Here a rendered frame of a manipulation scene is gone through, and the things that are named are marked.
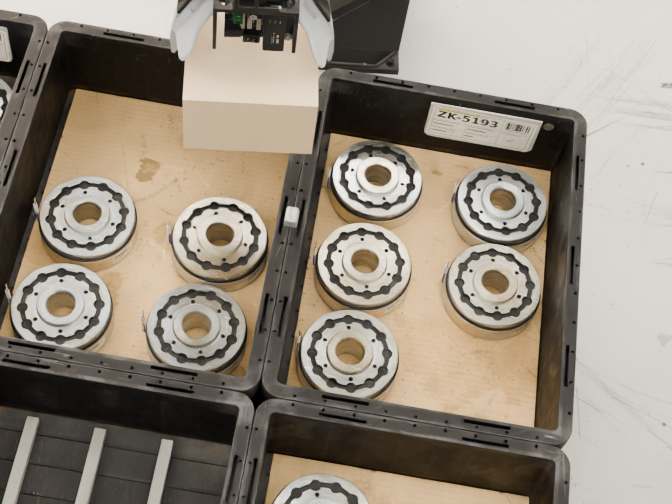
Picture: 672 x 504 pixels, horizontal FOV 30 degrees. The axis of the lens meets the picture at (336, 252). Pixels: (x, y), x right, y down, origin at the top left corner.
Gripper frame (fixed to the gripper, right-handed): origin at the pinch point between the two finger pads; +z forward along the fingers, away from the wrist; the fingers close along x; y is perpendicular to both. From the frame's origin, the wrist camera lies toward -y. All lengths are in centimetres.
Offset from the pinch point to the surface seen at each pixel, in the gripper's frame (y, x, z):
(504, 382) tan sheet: 21.4, 28.1, 26.5
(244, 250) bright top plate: 8.4, 0.3, 23.4
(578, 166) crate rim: 0.2, 35.7, 16.9
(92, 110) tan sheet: -11.2, -17.5, 26.8
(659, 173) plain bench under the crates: -15, 54, 40
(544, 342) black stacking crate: 17.4, 32.3, 24.8
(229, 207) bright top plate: 2.9, -1.5, 23.8
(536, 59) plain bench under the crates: -33, 40, 40
